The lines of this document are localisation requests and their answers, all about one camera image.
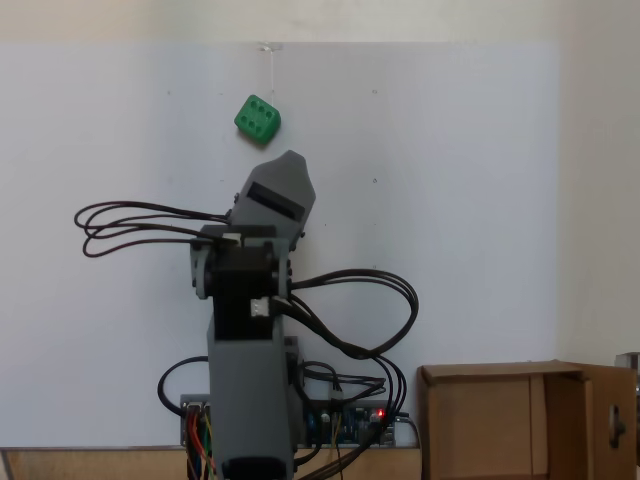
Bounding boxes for broad ribbed grey gripper finger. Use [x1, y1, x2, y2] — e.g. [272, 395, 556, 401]
[249, 150, 306, 197]

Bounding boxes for black servo cable bundle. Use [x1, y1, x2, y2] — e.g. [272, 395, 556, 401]
[73, 201, 234, 260]
[279, 268, 420, 421]

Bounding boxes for thick black power cable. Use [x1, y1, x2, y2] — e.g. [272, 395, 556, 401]
[157, 355, 211, 417]

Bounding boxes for orange jumper wire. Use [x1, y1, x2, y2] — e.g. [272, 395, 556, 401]
[192, 422, 216, 476]

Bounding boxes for brown plywood board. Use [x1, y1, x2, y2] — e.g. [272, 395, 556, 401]
[0, 446, 424, 480]

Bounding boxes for narrow smooth grey gripper finger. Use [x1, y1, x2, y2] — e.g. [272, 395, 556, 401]
[302, 156, 317, 202]

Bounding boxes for grey mounting plate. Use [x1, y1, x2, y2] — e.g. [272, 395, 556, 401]
[179, 393, 400, 449]

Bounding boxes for brown cardboard box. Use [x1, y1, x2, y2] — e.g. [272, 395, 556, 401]
[417, 358, 640, 480]

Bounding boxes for red jumper wire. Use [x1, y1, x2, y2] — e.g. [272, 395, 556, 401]
[184, 414, 197, 479]

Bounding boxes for blue board with red light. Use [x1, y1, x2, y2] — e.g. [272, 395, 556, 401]
[349, 399, 400, 446]

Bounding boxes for green dice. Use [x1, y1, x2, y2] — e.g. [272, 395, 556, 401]
[233, 93, 282, 149]

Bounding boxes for blue board with capacitors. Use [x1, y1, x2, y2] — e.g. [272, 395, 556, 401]
[304, 402, 351, 446]

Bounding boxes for blue board with wire sockets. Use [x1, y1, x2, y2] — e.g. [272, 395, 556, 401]
[185, 401, 211, 448]

